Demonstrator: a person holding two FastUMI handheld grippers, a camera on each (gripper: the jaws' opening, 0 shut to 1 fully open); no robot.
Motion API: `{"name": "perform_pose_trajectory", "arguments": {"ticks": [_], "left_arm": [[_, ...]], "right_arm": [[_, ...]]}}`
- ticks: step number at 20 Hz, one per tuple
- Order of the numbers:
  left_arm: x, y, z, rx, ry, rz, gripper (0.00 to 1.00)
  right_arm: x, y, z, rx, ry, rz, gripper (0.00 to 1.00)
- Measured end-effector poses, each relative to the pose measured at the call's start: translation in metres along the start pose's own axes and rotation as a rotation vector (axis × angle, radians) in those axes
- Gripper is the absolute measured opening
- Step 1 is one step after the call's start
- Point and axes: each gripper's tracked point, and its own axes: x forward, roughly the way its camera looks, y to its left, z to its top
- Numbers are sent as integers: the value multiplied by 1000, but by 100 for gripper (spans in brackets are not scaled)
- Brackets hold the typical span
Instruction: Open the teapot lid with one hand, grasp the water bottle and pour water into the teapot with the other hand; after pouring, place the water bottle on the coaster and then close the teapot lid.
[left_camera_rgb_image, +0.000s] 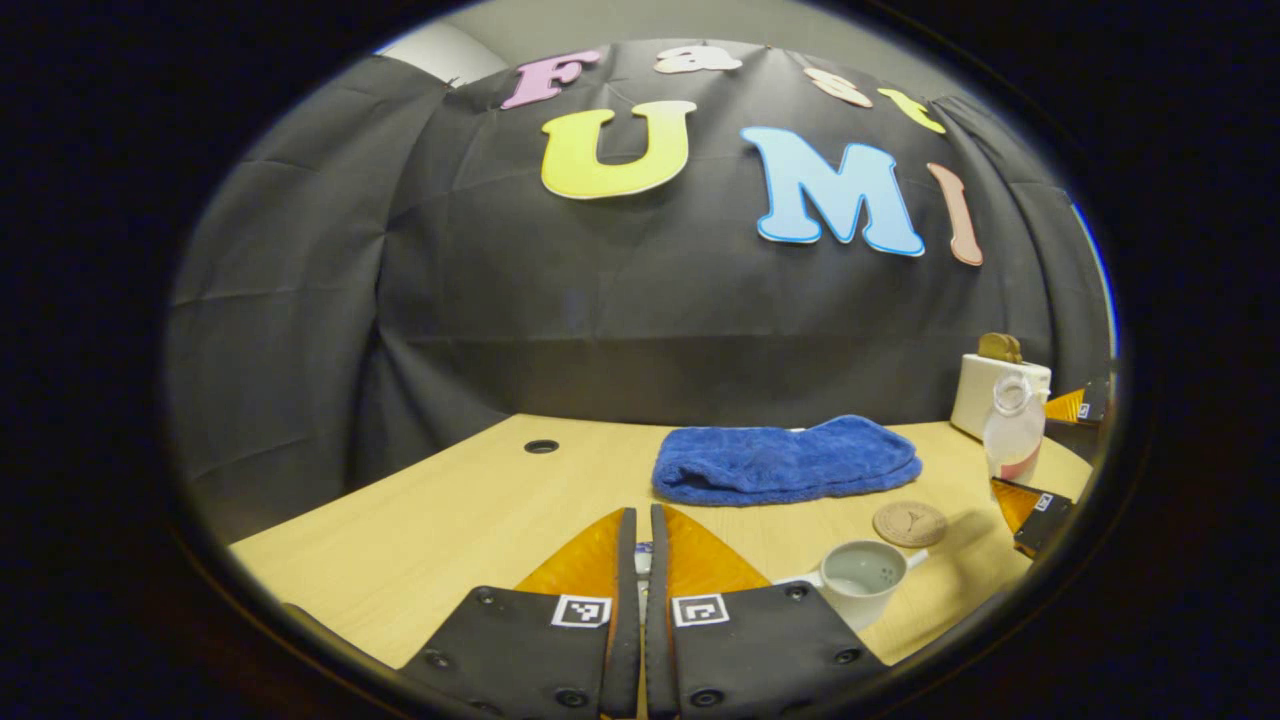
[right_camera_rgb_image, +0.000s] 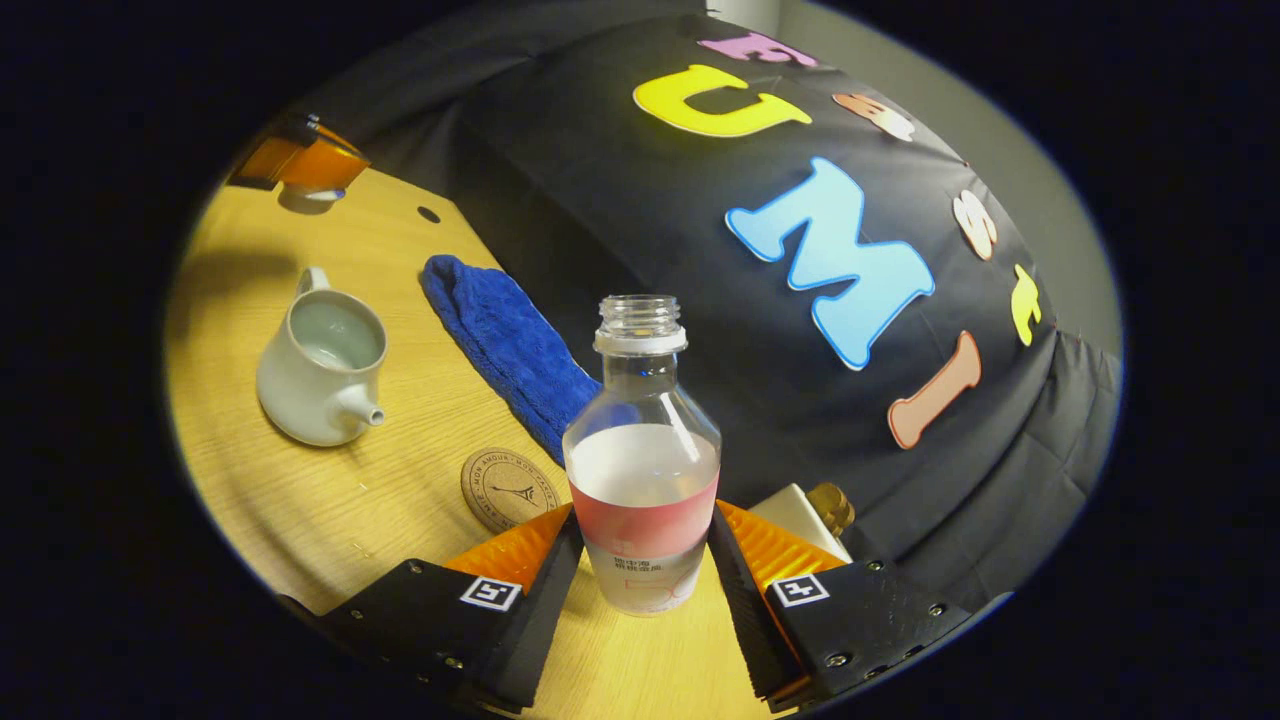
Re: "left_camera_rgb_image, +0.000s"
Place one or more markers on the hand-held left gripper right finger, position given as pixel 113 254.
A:
pixel 657 620

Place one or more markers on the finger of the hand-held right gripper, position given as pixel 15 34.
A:
pixel 1075 438
pixel 1045 520

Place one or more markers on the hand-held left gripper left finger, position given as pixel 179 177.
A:
pixel 625 600

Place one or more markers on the clear plastic water bottle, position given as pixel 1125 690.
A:
pixel 1015 440

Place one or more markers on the round brown coaster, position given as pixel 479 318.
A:
pixel 910 525

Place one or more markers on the white ceramic teacup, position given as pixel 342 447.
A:
pixel 860 605

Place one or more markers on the brown toast slice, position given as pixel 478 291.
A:
pixel 1014 351
pixel 990 348

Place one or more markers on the white toaster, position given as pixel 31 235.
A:
pixel 975 395

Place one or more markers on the blue towel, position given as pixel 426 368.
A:
pixel 780 460

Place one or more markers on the black backdrop cloth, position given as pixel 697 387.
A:
pixel 600 320

